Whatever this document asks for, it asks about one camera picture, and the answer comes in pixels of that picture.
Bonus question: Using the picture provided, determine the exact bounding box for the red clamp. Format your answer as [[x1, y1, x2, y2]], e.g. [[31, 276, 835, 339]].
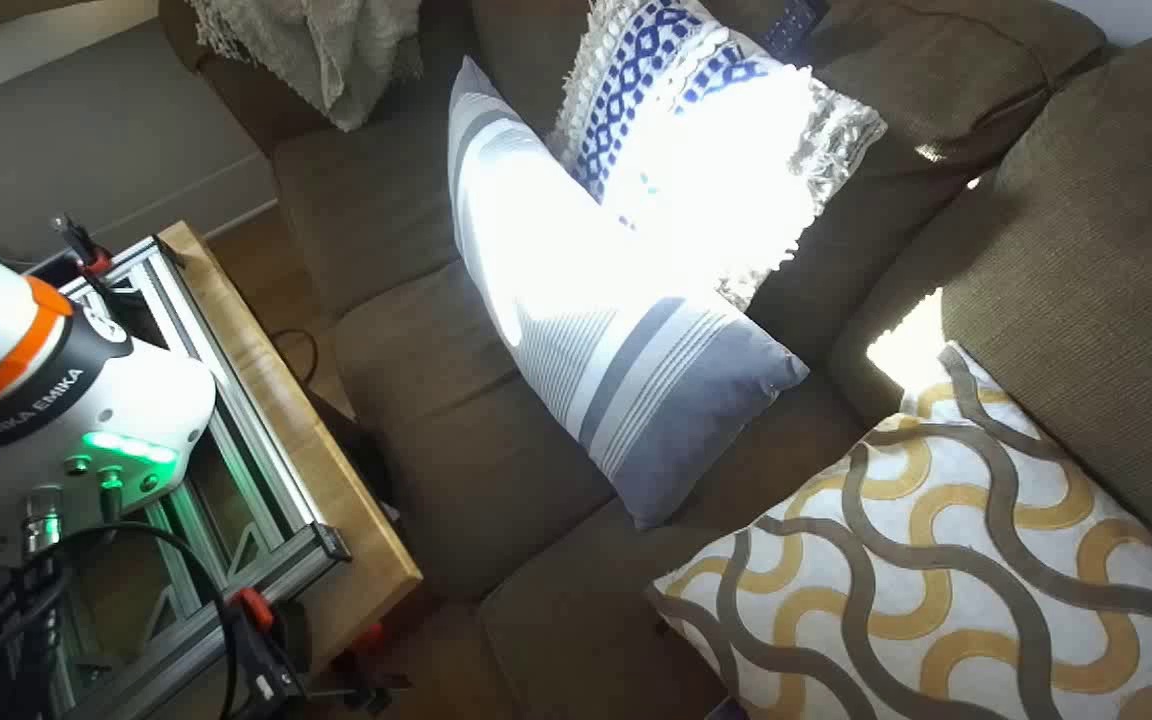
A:
[[49, 210, 120, 289]]

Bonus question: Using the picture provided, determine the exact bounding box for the grey striped pillow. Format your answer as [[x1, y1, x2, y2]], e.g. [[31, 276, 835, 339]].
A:
[[446, 51, 818, 533]]

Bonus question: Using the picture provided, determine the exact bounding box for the brown fabric sofa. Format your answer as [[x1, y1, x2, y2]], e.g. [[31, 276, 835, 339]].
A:
[[153, 0, 1152, 720]]

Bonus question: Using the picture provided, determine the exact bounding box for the cream knitted blanket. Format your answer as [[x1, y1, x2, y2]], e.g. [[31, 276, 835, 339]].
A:
[[188, 0, 430, 135]]

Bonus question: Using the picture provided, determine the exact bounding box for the blue and white pillow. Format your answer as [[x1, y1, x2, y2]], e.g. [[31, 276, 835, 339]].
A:
[[548, 0, 892, 313]]

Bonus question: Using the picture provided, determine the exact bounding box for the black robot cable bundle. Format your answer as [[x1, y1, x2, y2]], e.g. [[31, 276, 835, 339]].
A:
[[0, 517, 247, 720]]

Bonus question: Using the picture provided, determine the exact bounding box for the orange and black clamp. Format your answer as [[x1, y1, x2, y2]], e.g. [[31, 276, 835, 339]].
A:
[[220, 582, 328, 715]]

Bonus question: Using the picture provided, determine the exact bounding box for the yellow wavy pattern pillow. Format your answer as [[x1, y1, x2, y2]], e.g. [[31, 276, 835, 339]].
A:
[[647, 339, 1152, 720]]

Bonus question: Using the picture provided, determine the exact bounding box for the dark remote control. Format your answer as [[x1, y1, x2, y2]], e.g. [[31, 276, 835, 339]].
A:
[[749, 0, 835, 65]]

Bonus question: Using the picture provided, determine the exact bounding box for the wooden table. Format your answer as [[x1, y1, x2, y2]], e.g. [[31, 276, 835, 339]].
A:
[[153, 215, 430, 671]]

